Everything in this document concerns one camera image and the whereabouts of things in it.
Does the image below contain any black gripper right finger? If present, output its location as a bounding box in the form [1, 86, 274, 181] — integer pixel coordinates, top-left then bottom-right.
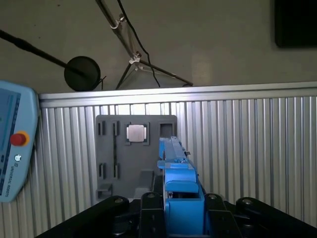
[204, 192, 317, 238]

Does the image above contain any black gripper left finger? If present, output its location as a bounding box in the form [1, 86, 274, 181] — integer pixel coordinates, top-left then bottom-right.
[36, 192, 165, 238]

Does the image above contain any hard disk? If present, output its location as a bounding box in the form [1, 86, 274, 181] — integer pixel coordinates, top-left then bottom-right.
[157, 137, 206, 235]

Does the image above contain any grey parts rack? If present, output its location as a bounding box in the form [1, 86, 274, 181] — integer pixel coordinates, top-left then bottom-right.
[95, 114, 178, 200]

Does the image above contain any dark RAM stick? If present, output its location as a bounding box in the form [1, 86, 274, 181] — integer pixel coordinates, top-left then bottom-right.
[112, 123, 118, 179]

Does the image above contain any silver CPU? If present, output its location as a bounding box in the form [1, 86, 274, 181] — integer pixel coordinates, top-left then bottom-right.
[126, 123, 147, 144]

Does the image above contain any pale blue teach pendant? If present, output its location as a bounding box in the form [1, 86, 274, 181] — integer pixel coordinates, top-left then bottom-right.
[0, 79, 39, 204]

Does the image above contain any round black stand base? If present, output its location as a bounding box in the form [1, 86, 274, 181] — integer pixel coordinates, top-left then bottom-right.
[63, 56, 101, 92]

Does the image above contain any black stand pole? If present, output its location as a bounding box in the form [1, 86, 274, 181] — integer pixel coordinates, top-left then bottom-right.
[0, 29, 85, 76]

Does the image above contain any silver tripod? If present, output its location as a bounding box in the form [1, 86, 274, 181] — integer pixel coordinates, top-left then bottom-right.
[95, 0, 194, 90]

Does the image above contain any black tripod cable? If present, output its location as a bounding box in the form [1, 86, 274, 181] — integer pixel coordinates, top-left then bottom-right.
[116, 0, 162, 88]

